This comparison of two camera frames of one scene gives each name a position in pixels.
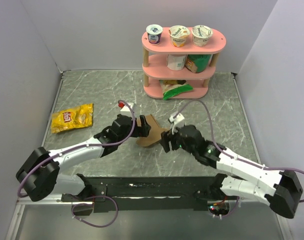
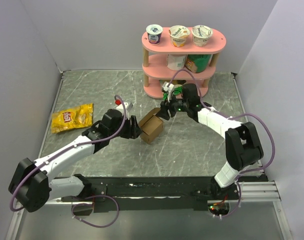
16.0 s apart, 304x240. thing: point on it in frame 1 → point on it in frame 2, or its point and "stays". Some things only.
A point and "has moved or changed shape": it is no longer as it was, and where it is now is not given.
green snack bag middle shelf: x=198 y=63 stays
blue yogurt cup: x=154 y=32 stays
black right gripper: x=166 y=137 → x=163 y=113
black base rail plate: x=109 y=194 stays
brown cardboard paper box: x=154 y=135 has moved or changed shape
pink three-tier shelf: x=172 y=72 stays
